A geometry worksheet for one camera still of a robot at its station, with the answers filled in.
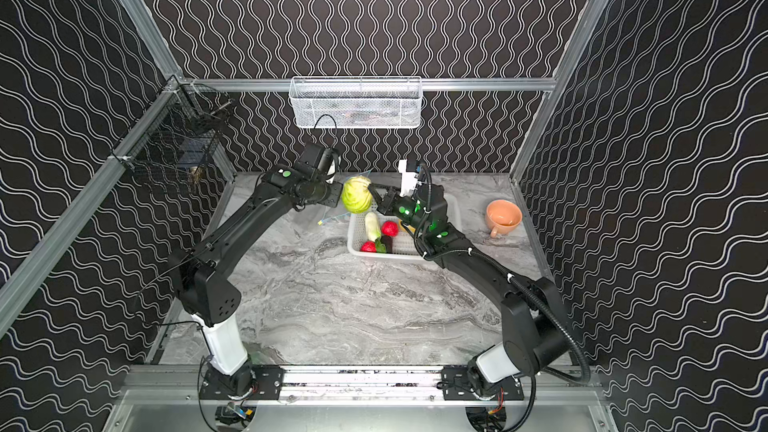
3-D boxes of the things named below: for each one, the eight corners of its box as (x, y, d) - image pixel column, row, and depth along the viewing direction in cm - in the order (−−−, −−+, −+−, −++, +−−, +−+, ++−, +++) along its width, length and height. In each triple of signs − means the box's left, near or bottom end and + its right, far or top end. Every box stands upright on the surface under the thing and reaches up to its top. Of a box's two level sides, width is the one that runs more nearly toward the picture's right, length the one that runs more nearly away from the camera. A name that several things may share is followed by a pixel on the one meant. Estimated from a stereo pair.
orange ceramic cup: (488, 241, 103) (493, 230, 97) (480, 211, 111) (484, 199, 106) (520, 241, 102) (527, 229, 97) (510, 211, 111) (516, 199, 106)
